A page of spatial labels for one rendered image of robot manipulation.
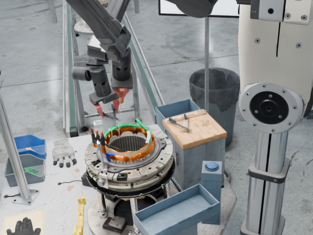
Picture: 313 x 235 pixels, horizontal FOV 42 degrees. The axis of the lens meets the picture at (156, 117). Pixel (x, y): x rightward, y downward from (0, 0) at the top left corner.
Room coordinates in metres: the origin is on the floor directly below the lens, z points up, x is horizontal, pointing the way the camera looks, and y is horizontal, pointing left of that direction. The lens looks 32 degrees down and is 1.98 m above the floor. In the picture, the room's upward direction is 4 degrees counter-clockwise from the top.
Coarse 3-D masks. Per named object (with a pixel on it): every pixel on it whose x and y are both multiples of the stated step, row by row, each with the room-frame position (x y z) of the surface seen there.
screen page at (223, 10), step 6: (162, 0) 2.27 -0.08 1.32; (222, 0) 2.16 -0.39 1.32; (228, 0) 2.15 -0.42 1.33; (234, 0) 2.14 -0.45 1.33; (162, 6) 2.26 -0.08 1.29; (168, 6) 2.25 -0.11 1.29; (174, 6) 2.24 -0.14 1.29; (216, 6) 2.17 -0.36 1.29; (222, 6) 2.16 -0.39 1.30; (228, 6) 2.15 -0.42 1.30; (234, 6) 2.14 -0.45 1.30; (162, 12) 2.26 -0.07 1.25; (168, 12) 2.25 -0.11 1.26; (174, 12) 2.24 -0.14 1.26; (180, 12) 2.23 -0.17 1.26; (216, 12) 2.17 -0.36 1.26; (222, 12) 2.16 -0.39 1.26; (228, 12) 2.15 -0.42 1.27; (234, 12) 2.14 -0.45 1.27
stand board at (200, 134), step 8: (192, 112) 1.48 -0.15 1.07; (184, 120) 1.42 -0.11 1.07; (192, 120) 1.42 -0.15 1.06; (200, 120) 1.41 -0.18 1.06; (168, 128) 1.38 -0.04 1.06; (176, 128) 1.37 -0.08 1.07; (192, 128) 1.36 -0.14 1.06; (200, 128) 1.35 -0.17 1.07; (208, 128) 1.35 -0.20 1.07; (216, 128) 1.35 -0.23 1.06; (176, 136) 1.31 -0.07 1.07; (184, 136) 1.31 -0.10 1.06; (192, 136) 1.30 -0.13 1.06; (200, 136) 1.30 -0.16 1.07; (208, 136) 1.30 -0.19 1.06; (216, 136) 1.30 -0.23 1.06; (224, 136) 1.31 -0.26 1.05; (184, 144) 1.26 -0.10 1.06; (192, 144) 1.27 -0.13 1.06; (200, 144) 1.28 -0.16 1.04
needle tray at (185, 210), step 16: (192, 192) 1.02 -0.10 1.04; (208, 192) 0.99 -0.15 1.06; (144, 208) 0.93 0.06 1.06; (160, 208) 0.96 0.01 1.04; (176, 208) 0.96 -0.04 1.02; (192, 208) 0.96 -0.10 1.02; (208, 208) 0.92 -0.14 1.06; (144, 224) 0.91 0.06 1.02; (160, 224) 0.90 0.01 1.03; (176, 224) 0.86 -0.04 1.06; (192, 224) 0.89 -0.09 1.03
